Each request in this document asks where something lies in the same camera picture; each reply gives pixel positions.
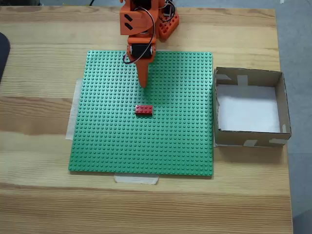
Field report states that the red lego block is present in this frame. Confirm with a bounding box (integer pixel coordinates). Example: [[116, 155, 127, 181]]
[[135, 104, 154, 117]]

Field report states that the green lego baseplate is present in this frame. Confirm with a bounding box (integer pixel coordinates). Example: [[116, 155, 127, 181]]
[[68, 50, 215, 176]]

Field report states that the white paper box lining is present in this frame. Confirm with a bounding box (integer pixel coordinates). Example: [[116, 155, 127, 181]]
[[216, 84, 281, 134]]

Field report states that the cardboard box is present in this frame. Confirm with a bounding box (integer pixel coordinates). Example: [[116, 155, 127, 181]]
[[213, 67, 293, 148]]

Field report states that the translucent masking tape strip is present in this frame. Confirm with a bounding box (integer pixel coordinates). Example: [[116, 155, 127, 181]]
[[114, 174, 160, 185], [65, 78, 83, 141]]

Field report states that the black rounded object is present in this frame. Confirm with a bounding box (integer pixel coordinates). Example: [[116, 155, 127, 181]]
[[0, 31, 12, 85]]

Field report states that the black white servo cable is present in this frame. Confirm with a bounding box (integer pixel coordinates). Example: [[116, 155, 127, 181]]
[[122, 6, 157, 65]]

